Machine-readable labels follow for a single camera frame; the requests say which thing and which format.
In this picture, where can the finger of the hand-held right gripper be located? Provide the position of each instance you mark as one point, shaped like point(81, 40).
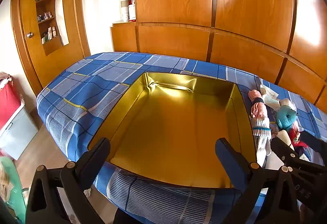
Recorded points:
point(315, 143)
point(283, 148)

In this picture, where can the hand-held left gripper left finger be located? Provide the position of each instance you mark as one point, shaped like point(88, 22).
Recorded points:
point(95, 155)

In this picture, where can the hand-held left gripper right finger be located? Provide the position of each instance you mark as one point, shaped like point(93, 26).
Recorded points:
point(228, 160)

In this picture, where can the red cloth item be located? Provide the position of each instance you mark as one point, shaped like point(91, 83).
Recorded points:
point(293, 137)

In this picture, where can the white socks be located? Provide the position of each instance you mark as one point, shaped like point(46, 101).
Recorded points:
point(260, 134)

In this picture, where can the teal plush toy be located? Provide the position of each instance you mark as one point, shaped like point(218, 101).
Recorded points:
point(286, 118)

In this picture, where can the pink towel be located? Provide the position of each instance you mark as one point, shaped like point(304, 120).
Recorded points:
point(259, 110)

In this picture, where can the gold tin box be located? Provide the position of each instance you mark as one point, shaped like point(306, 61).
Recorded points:
point(178, 132)

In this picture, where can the pale green mask packet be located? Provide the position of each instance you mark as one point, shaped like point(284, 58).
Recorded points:
point(271, 102)

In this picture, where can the small white packet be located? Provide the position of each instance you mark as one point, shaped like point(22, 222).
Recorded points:
point(268, 90)

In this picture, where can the blue plaid bedsheet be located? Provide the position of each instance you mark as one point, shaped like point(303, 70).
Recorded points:
point(84, 91)

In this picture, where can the grey storage box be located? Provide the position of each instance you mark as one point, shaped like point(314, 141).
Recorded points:
point(18, 132)

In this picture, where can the green plastic object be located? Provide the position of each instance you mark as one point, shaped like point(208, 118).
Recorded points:
point(12, 180)

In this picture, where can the red storage bag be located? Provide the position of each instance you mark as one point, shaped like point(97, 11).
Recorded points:
point(9, 104)

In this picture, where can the wooden door with niche shelves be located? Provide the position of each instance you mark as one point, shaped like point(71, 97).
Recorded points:
point(30, 60)

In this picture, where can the round metal door knob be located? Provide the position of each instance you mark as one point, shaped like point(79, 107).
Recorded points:
point(30, 35)

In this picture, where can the white round container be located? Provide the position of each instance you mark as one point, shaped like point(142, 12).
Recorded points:
point(125, 14)

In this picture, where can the wooden wardrobe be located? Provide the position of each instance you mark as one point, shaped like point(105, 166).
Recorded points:
point(242, 9)

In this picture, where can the white bottle with red cap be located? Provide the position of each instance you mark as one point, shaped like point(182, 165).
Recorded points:
point(132, 12)

